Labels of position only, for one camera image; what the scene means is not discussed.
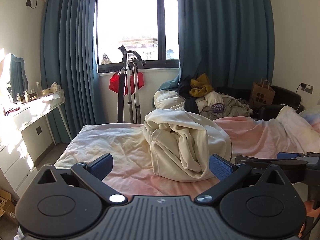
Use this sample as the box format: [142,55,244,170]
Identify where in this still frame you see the silver black tripod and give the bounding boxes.
[117,45,145,124]

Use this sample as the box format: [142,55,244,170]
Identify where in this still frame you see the white purple print garment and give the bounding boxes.
[195,92,224,113]

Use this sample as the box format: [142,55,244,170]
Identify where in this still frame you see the white vanity desk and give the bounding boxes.
[1,89,73,146]

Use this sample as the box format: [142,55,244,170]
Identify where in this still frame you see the black armchair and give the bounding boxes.
[217,85,304,121]

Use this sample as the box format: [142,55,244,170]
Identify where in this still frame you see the tissue box on desk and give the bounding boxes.
[41,82,61,96]

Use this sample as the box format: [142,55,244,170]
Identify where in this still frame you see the white drawer cabinet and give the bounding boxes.
[0,140,37,200]

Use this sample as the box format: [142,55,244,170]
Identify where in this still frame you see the cream white sweatpants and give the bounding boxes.
[143,109,232,182]

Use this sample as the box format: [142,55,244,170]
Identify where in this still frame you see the grey wrinkled garment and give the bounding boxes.
[200,94,253,120]

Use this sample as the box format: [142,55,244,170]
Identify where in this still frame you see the black framed window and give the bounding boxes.
[97,0,180,73]

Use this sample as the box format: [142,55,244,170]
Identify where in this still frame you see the cardboard box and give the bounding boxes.
[0,189,18,225]

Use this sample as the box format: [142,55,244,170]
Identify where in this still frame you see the teal curtain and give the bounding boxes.
[40,0,106,144]
[161,0,275,90]

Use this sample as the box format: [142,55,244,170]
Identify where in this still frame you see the person right hand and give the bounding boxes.
[298,200,319,239]

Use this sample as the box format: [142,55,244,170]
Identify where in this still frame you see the right teal curtain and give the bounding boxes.
[161,0,275,90]

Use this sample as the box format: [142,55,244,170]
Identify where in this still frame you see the black garment on pile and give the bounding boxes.
[177,78,200,114]

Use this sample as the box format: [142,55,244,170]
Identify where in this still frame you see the brown paper bag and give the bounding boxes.
[251,78,275,108]

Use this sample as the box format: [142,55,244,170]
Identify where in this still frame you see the wall power socket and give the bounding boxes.
[300,83,313,94]

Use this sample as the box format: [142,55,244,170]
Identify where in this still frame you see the white puffy comforter bundle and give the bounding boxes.
[153,90,185,111]

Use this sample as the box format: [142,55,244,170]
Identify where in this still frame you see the red cloth on tripod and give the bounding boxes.
[109,72,145,95]

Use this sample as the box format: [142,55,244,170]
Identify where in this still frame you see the vanity mirror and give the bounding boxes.
[1,53,29,102]

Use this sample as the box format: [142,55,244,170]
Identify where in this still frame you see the pink pastel duvet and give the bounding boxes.
[55,106,319,197]

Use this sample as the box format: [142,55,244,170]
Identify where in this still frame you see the left teal curtain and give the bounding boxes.
[40,0,106,144]

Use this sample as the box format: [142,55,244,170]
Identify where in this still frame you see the mustard yellow garment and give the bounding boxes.
[189,73,214,98]

